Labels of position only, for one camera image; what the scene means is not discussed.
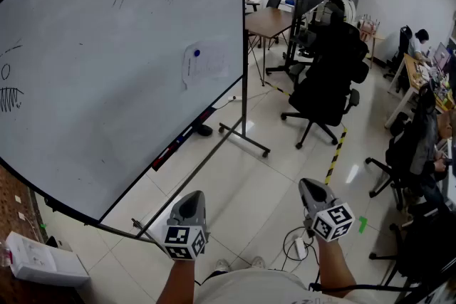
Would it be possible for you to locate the brown wooden table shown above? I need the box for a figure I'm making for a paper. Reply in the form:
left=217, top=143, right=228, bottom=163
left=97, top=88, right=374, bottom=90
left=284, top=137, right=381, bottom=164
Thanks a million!
left=244, top=6, right=297, bottom=49

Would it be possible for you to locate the black cable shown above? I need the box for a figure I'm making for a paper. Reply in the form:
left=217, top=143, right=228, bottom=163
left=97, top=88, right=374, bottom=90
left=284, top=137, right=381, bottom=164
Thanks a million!
left=309, top=281, right=425, bottom=293

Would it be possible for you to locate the person's left forearm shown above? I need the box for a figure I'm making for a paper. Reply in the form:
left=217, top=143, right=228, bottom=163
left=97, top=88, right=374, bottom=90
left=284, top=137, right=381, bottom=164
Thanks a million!
left=155, top=251, right=204, bottom=304

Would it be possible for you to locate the light wooden desk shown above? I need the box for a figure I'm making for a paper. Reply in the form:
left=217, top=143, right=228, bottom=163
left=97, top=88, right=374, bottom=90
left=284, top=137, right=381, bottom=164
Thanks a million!
left=383, top=53, right=456, bottom=129

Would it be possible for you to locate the white sheet of paper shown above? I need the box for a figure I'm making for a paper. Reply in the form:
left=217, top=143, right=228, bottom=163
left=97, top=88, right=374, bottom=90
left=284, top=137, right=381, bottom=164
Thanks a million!
left=181, top=40, right=229, bottom=91

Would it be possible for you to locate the person's white shirt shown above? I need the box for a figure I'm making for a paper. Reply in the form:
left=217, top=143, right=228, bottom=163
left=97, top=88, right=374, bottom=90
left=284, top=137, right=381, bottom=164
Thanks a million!
left=195, top=267, right=368, bottom=304

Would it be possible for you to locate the person's right forearm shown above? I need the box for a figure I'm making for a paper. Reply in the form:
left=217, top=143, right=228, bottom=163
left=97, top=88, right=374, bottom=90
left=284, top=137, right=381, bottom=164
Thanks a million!
left=314, top=237, right=358, bottom=293

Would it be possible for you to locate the large white whiteboard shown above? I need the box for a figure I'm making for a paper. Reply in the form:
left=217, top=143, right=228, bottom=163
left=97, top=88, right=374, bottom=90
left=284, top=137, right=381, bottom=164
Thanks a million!
left=0, top=0, right=247, bottom=225

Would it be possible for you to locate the white cardboard box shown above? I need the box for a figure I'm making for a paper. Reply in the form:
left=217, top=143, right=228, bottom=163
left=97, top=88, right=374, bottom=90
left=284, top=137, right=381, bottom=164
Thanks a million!
left=4, top=231, right=90, bottom=288

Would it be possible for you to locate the yellow black striped floor tape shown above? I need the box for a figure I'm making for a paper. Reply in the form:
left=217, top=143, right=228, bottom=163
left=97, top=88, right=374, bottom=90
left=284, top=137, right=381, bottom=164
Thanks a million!
left=323, top=127, right=348, bottom=185

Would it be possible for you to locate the white power strip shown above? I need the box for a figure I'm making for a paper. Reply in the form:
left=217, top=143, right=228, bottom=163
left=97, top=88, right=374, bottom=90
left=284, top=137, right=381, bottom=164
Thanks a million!
left=294, top=236, right=307, bottom=260

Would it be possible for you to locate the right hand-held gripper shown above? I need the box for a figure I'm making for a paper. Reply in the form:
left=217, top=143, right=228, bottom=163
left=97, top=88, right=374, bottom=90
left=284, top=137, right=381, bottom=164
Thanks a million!
left=298, top=177, right=356, bottom=243

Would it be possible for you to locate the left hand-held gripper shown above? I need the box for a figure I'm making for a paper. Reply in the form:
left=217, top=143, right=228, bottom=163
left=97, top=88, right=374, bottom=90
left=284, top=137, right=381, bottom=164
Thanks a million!
left=163, top=190, right=209, bottom=261

